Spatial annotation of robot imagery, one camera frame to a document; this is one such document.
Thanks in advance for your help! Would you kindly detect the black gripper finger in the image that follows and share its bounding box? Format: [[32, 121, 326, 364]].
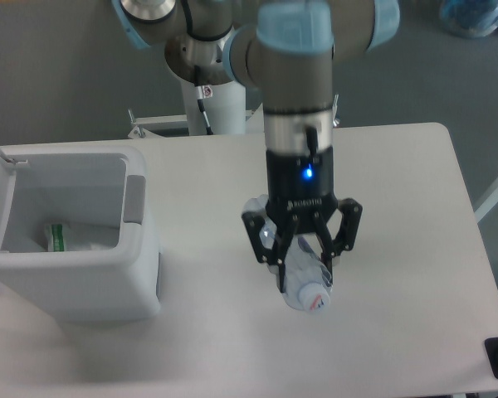
[[242, 211, 299, 293], [312, 198, 363, 284]]

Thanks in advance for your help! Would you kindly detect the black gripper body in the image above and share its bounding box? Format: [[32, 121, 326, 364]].
[[266, 147, 338, 234]]

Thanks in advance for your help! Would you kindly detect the crushed clear plastic bottle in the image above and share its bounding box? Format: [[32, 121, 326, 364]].
[[242, 195, 332, 314]]

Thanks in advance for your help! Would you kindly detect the clear plastic bag green strip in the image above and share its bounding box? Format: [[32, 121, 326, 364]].
[[43, 222, 120, 252]]

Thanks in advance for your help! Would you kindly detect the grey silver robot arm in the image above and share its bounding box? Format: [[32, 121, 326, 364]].
[[113, 1, 400, 291]]

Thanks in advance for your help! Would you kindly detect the white trash can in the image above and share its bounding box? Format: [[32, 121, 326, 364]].
[[0, 144, 160, 322]]

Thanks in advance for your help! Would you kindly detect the blue plastic bag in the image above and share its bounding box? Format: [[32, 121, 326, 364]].
[[438, 1, 498, 39]]

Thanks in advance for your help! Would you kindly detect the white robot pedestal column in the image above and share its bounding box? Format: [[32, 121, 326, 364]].
[[164, 32, 258, 136]]

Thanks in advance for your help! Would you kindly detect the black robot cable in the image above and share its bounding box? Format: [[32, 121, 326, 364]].
[[193, 65, 214, 136]]

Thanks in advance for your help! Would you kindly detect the white pedestal base frame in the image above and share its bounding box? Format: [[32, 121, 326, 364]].
[[128, 105, 263, 139]]

